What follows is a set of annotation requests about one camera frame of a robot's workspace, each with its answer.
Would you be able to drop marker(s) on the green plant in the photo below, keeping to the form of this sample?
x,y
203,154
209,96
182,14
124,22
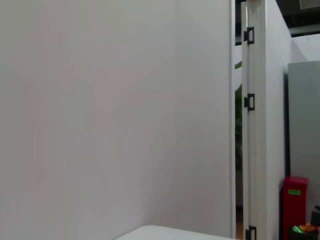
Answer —
x,y
238,120

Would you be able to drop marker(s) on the white partition panel with hinges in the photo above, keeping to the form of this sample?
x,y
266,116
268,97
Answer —
x,y
258,125

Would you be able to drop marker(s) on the grey metal cabinet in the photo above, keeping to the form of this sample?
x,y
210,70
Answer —
x,y
305,125

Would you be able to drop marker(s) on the red cabinet with green lights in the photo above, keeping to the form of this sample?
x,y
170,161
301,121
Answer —
x,y
295,207

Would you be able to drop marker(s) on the orange and green pens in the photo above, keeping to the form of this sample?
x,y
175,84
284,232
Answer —
x,y
305,228

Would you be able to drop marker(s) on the black pen holder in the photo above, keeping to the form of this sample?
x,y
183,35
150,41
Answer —
x,y
306,235

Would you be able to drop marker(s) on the black frame bracket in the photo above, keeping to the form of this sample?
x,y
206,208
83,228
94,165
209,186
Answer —
x,y
249,102
250,233
249,35

